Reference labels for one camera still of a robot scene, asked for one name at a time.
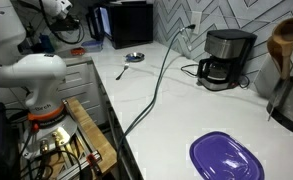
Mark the black microwave oven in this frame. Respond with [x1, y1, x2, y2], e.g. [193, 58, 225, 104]
[86, 3, 153, 49]

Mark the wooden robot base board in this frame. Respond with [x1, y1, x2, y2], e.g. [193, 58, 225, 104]
[64, 98, 117, 177]

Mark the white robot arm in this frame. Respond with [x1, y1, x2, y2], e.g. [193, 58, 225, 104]
[0, 0, 76, 159]

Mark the silver metal fork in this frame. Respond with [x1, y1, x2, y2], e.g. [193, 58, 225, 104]
[115, 63, 129, 80]

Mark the small metal dish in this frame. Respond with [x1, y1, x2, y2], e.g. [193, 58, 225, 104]
[125, 52, 145, 62]

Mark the black coffee maker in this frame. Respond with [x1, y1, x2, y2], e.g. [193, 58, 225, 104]
[197, 29, 257, 91]

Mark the purple plastic lid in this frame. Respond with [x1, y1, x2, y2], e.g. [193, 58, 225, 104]
[189, 131, 265, 180]

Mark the black power cable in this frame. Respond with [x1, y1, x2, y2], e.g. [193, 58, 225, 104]
[115, 23, 197, 180]

